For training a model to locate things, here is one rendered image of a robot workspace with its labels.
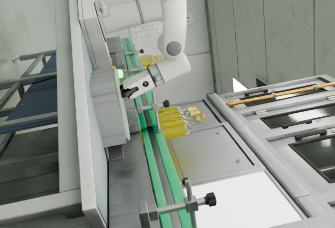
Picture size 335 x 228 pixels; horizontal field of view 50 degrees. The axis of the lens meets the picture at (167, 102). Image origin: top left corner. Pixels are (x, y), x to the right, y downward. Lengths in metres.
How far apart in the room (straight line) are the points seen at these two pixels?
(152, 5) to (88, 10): 0.25
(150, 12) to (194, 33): 6.16
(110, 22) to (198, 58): 6.32
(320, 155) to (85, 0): 1.11
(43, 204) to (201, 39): 6.85
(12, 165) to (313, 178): 1.20
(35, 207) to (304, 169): 1.01
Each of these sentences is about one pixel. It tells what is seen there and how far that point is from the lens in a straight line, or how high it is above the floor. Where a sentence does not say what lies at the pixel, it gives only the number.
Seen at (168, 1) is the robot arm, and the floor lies 1.04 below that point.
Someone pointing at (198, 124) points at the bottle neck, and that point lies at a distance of 1.53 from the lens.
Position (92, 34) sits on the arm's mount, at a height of 0.78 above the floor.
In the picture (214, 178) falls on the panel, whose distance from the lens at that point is 1.39.
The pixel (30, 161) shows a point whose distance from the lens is 1.63.
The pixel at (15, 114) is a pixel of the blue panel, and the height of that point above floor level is 0.36.
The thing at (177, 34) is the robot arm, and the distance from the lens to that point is 1.12.
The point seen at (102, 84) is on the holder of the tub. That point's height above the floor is 0.79.
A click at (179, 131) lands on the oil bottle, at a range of 1.51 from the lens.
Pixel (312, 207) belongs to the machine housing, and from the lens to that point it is 1.27.
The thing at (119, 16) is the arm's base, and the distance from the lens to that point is 1.40.
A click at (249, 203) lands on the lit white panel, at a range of 1.26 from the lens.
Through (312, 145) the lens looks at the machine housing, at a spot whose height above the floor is 1.60.
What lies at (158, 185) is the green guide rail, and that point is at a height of 0.90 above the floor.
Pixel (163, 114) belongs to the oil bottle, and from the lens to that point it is 1.61.
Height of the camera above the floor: 0.87
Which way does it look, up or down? 6 degrees up
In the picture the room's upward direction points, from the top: 79 degrees clockwise
